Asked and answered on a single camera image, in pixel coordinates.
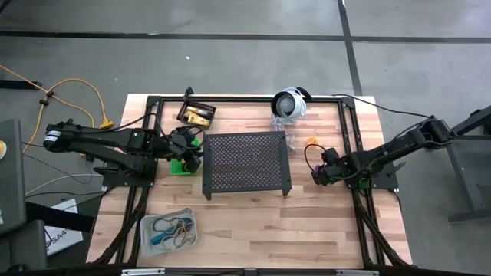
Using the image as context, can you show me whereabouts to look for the white dome camera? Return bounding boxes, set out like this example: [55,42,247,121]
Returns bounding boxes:
[270,87,308,126]

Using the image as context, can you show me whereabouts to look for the dark grey case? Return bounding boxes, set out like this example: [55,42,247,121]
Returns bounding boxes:
[0,220,49,271]

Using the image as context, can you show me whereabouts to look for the yellow extension cord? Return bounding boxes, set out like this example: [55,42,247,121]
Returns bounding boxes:
[0,64,115,162]

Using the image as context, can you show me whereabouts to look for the clear plastic tray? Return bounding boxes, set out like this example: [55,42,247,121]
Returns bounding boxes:
[140,207,199,257]

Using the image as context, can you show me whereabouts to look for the white cardboard box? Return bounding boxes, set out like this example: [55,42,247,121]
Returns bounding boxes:
[44,198,84,257]

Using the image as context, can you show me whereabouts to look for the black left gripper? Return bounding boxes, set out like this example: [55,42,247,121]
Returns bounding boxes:
[163,125,204,174]

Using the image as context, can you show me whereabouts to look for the white floor cable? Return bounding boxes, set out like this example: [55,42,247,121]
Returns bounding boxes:
[25,173,105,196]

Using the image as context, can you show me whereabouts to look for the black plastic basket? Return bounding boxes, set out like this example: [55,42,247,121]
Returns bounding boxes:
[176,100,218,130]

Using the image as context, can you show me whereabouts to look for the tan rubber band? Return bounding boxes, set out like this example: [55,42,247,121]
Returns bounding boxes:
[160,234,189,250]

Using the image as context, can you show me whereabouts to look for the white lamp cable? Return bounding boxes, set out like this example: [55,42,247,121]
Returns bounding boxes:
[270,114,297,153]

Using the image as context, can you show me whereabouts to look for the black perforated metal riser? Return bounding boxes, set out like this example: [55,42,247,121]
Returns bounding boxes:
[200,130,292,199]

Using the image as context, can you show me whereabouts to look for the black metal stand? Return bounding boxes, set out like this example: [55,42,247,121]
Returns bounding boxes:
[423,103,491,226]

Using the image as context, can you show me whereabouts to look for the black beam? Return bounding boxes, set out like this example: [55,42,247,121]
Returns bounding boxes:
[25,202,96,233]

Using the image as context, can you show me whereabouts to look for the black lamp base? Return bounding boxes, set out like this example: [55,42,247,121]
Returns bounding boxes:
[295,86,314,103]

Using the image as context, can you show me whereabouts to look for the grey cabinet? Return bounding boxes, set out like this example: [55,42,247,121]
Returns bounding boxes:
[0,118,27,235]

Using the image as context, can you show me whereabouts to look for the black floor cable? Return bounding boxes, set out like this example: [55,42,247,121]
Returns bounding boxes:
[21,130,141,200]

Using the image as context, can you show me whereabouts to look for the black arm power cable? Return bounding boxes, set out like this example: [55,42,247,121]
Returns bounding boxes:
[331,93,433,119]

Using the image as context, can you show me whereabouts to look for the black rubber band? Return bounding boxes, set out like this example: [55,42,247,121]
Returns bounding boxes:
[152,217,181,235]

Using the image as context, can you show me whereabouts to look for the green plastic basket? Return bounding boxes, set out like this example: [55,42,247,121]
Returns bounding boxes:
[170,138,201,177]

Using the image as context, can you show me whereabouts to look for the black aluminium rig frame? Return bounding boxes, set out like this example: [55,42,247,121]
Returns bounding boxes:
[91,94,414,269]

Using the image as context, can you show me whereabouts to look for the silver metal bracket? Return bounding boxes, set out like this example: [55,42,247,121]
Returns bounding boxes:
[336,269,379,276]
[121,268,166,276]

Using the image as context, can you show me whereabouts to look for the maroon rubber band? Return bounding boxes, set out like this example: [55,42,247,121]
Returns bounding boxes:
[174,232,197,248]

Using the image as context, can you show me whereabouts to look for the black floor bar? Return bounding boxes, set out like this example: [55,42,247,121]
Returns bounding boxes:
[0,79,44,91]

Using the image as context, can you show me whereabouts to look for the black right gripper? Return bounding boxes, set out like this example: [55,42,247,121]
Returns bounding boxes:
[311,148,351,187]

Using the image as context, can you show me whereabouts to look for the yellow rubber band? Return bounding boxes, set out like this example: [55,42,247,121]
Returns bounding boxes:
[172,224,193,241]

